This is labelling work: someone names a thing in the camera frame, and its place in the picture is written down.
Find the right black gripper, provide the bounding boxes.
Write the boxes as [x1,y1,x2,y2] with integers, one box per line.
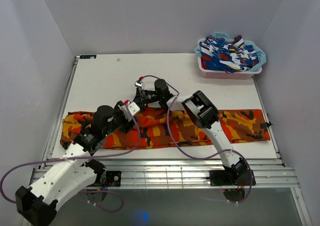
[133,87,162,113]

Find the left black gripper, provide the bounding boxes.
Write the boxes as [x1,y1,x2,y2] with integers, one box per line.
[103,100,138,137]

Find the orange camouflage trousers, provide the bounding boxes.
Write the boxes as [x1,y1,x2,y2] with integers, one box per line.
[59,107,271,150]

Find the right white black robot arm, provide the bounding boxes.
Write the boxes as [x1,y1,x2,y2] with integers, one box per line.
[133,76,256,188]

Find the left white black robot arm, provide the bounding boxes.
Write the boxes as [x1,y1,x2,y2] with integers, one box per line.
[15,101,140,226]

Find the pink plastic laundry basket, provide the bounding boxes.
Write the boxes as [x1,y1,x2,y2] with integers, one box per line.
[195,35,267,80]

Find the blue label sticker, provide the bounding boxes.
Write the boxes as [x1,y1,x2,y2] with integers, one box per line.
[79,54,97,59]

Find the blue white red patterned garment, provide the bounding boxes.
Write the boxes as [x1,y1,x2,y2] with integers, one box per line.
[198,35,258,74]

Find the light blue garment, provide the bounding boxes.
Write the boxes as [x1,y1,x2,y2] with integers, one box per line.
[194,31,268,72]

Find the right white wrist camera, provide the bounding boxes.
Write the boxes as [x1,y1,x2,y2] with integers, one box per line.
[134,76,144,90]

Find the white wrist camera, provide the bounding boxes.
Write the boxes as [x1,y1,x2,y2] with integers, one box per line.
[134,76,144,90]
[119,100,140,121]

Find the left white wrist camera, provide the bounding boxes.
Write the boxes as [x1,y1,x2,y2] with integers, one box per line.
[119,100,140,121]

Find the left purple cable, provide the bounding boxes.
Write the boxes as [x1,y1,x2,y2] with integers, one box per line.
[0,103,141,213]

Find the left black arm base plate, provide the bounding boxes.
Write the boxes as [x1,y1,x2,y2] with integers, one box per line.
[101,170,122,187]

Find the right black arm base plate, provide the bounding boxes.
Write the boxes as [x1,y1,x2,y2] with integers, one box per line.
[206,170,256,186]

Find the aluminium frame rail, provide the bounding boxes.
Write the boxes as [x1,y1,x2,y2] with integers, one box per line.
[101,158,300,190]

